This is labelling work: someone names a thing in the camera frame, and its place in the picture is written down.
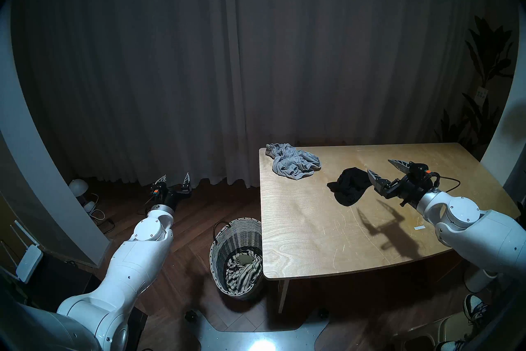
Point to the light wooden table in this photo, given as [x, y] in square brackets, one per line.
[328, 239]

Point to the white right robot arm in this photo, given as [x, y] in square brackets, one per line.
[485, 231]

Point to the black white striped garment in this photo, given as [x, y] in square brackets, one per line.
[242, 278]

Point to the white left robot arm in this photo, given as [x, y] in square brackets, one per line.
[123, 272]

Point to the tan ribbed knit sock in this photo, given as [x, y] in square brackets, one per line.
[247, 259]

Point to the tall dark leafy plant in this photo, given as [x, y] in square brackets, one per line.
[487, 54]

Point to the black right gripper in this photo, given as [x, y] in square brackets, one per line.
[415, 185]

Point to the white wifi router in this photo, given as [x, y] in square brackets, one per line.
[28, 261]

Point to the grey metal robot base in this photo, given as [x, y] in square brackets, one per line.
[254, 338]

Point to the long grey curtain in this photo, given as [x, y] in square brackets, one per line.
[205, 66]

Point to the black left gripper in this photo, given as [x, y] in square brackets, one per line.
[169, 196]

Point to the black base knob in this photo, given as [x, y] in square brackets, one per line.
[323, 312]
[191, 315]

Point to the black computer case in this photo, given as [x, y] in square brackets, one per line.
[137, 329]

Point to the white cylindrical bin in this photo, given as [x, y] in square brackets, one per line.
[481, 282]

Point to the woven wicker laundry hamper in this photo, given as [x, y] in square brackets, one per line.
[238, 235]

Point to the white mushroom lamp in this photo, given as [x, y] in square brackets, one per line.
[78, 187]

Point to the cream plastic chair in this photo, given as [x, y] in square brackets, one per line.
[431, 333]

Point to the crumpled grey garment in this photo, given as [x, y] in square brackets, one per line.
[294, 161]

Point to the black white sneaker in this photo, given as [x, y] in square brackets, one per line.
[452, 346]
[474, 307]

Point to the white tag on plant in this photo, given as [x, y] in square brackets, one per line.
[481, 94]

